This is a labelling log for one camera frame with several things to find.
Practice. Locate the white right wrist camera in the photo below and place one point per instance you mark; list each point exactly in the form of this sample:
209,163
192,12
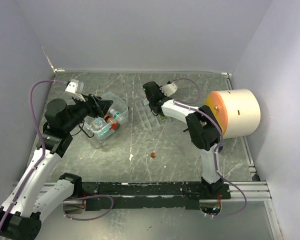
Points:
169,89

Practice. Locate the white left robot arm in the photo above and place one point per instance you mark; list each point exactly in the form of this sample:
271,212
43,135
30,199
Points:
23,212

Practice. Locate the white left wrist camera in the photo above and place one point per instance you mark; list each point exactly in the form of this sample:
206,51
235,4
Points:
75,89

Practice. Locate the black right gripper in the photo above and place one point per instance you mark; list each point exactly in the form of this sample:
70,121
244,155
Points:
163,95

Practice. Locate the brown syrup bottle orange cap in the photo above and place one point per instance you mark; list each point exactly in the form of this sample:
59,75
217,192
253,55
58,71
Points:
109,120

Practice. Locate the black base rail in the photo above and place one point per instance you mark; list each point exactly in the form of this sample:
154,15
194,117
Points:
104,201

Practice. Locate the round pastel drawer cabinet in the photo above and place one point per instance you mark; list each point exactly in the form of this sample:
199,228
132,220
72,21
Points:
237,111

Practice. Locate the clear plastic medicine box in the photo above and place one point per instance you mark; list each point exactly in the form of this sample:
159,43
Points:
119,105

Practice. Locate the white plastic medicine bottle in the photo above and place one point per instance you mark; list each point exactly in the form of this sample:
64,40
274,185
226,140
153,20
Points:
116,115

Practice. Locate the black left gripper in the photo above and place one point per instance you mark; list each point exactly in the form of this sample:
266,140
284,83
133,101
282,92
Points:
101,107

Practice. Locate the green ointment sachet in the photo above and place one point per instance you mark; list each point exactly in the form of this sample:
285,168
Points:
162,118

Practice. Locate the clear bandage bag teal header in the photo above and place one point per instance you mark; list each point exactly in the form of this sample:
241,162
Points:
103,134

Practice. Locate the clear divider tray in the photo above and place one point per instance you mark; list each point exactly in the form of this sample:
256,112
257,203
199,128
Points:
149,121

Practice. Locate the aluminium frame rail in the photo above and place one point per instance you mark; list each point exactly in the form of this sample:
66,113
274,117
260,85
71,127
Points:
245,190

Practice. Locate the white teal swab packet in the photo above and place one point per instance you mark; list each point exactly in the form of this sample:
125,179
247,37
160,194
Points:
145,102

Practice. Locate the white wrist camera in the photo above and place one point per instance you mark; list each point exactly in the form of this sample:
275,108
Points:
169,89
75,89

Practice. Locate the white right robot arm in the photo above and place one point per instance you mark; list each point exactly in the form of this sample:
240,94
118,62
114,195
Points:
203,128

